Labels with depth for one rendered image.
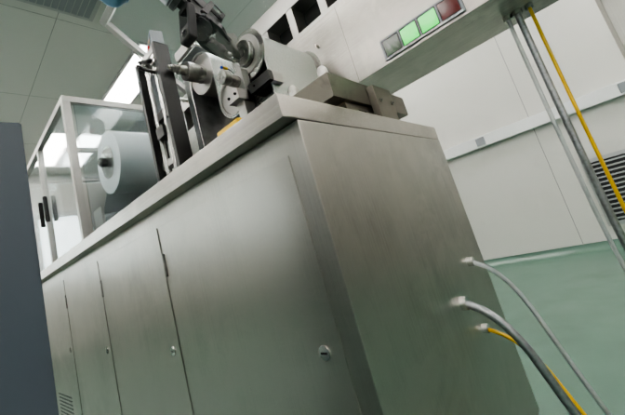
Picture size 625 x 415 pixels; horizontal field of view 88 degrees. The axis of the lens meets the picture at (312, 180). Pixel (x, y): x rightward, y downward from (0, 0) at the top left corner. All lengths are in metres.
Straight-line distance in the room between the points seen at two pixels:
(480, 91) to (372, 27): 2.35
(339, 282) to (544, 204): 2.93
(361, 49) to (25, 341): 1.07
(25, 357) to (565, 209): 3.25
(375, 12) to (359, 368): 1.01
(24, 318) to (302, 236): 0.32
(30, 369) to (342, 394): 0.36
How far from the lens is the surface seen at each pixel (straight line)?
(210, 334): 0.77
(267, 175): 0.54
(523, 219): 3.34
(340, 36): 1.24
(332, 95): 0.74
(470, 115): 3.41
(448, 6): 1.08
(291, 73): 1.03
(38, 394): 0.46
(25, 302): 0.45
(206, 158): 0.63
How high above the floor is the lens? 0.68
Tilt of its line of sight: 10 degrees up
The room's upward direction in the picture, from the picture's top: 16 degrees counter-clockwise
